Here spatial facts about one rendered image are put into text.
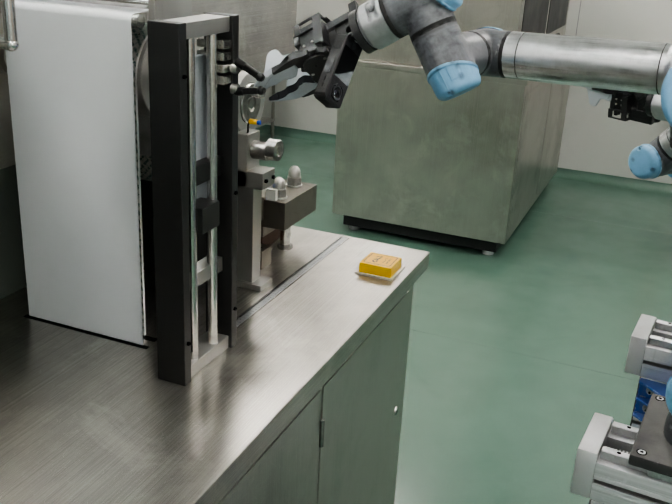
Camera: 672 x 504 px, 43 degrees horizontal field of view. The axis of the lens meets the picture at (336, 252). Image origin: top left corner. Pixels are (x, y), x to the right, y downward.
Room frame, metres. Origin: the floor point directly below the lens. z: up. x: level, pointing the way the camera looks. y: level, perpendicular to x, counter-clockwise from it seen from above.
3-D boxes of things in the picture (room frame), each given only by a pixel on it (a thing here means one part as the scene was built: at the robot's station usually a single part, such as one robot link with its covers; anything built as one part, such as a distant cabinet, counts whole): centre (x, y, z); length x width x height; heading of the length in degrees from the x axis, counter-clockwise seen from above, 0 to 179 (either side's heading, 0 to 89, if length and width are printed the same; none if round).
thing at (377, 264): (1.64, -0.09, 0.91); 0.07 x 0.07 x 0.02; 68
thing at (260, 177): (1.53, 0.16, 1.05); 0.06 x 0.05 x 0.31; 68
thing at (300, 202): (1.81, 0.26, 1.00); 0.40 x 0.16 x 0.06; 68
